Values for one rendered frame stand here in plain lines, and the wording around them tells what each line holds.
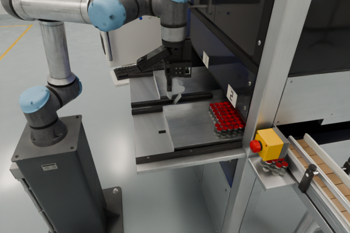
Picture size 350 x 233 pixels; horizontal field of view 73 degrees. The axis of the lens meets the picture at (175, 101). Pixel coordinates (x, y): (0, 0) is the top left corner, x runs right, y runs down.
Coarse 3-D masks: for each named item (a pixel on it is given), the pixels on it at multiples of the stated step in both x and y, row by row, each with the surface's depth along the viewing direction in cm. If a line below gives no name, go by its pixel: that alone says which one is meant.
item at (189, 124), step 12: (168, 108) 107; (180, 108) 108; (192, 108) 109; (204, 108) 110; (168, 120) 103; (180, 120) 103; (192, 120) 103; (204, 120) 103; (168, 132) 96; (180, 132) 96; (192, 132) 96; (204, 132) 96; (180, 144) 91; (192, 144) 86; (204, 144) 87; (216, 144) 88
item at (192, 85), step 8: (160, 72) 134; (192, 72) 138; (200, 72) 138; (208, 72) 138; (160, 80) 131; (184, 80) 131; (192, 80) 131; (200, 80) 131; (208, 80) 131; (160, 88) 124; (192, 88) 124; (200, 88) 124; (208, 88) 124; (216, 88) 124; (160, 96) 112; (176, 96) 114; (184, 96) 115
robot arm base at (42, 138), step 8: (56, 120) 103; (32, 128) 99; (40, 128) 99; (48, 128) 100; (56, 128) 103; (64, 128) 107; (32, 136) 102; (40, 136) 100; (48, 136) 101; (56, 136) 105; (64, 136) 107; (40, 144) 101; (48, 144) 102
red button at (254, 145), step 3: (252, 141) 74; (255, 141) 73; (258, 141) 73; (249, 144) 75; (252, 144) 74; (255, 144) 73; (258, 144) 73; (252, 147) 74; (255, 147) 73; (258, 147) 73; (252, 150) 74; (255, 150) 73; (258, 150) 73
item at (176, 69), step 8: (184, 40) 68; (176, 48) 71; (184, 48) 70; (168, 56) 71; (176, 56) 71; (184, 56) 71; (168, 64) 71; (176, 64) 71; (184, 64) 71; (176, 72) 73; (184, 72) 72
